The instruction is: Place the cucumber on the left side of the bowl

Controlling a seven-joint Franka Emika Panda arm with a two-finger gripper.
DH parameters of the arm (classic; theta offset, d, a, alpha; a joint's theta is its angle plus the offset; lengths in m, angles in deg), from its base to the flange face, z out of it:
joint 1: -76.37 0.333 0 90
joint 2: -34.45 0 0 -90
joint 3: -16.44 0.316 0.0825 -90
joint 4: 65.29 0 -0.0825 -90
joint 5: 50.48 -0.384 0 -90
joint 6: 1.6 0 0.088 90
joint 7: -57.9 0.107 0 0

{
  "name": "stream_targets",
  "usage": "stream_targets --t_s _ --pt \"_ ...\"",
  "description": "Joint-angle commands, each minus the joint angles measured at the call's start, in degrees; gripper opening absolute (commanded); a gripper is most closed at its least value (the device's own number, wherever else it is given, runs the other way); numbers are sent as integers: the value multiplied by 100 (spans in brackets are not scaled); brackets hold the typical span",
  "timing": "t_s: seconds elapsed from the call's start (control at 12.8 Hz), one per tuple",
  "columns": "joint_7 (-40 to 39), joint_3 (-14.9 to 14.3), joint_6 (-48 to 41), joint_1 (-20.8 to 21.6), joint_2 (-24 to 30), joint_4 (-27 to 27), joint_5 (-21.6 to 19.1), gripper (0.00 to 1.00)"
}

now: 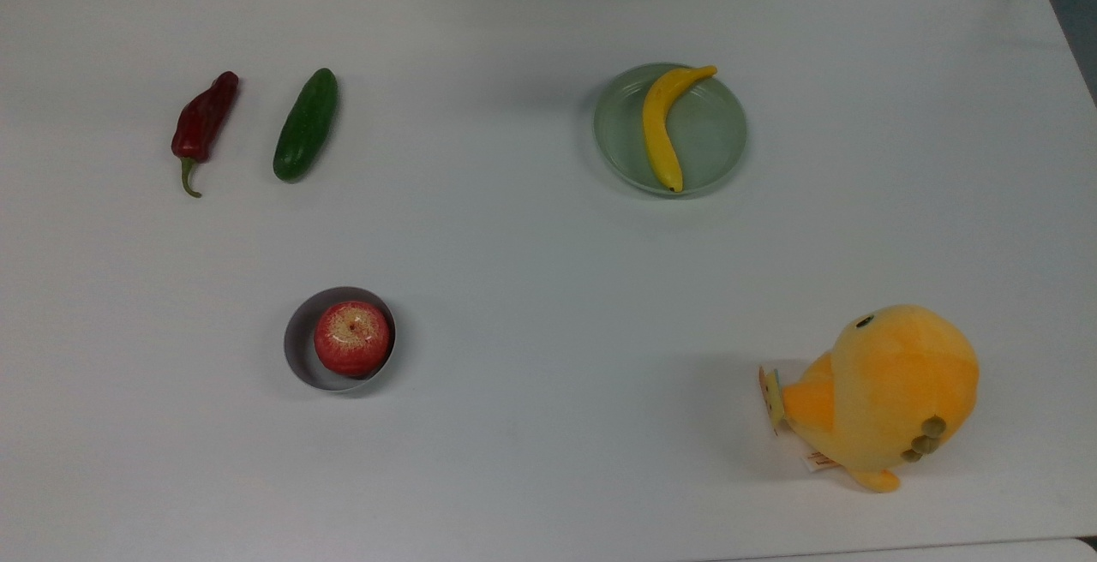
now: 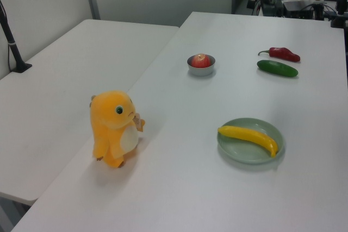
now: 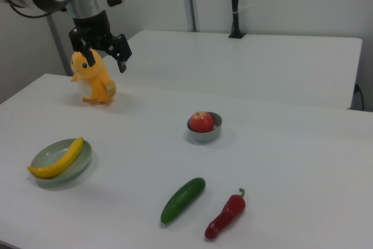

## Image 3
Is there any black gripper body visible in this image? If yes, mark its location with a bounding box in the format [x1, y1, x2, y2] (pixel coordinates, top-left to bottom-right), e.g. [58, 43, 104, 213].
[72, 11, 118, 54]

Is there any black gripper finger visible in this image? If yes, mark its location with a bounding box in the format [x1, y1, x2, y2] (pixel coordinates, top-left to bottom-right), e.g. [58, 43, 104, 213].
[69, 27, 97, 68]
[101, 33, 132, 74]

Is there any green cucumber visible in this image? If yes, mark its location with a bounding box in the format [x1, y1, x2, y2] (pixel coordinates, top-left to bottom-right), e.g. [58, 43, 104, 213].
[160, 177, 206, 224]

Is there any small metal bowl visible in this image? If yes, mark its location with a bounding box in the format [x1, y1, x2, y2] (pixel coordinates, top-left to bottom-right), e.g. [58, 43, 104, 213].
[186, 111, 223, 143]

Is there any orange plush toy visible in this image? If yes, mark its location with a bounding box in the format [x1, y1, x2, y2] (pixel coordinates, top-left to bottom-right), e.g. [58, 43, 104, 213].
[71, 48, 116, 104]

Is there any red apple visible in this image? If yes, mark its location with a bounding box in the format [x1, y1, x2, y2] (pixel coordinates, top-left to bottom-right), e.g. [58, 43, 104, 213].
[189, 111, 214, 133]

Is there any pale green plate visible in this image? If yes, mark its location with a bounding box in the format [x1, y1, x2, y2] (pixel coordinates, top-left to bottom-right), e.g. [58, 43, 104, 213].
[30, 138, 93, 185]

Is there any yellow banana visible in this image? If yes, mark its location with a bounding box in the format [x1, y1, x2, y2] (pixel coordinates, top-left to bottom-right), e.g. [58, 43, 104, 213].
[27, 137, 84, 180]

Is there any red chili pepper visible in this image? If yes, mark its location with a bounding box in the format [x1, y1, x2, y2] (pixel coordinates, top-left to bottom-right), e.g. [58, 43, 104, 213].
[204, 188, 247, 240]

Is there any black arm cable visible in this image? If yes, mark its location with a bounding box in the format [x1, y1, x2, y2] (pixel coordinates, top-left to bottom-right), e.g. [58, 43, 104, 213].
[8, 1, 68, 19]

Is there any black power cable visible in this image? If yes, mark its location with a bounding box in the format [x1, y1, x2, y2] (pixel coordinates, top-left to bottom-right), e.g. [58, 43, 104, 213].
[353, 82, 365, 111]

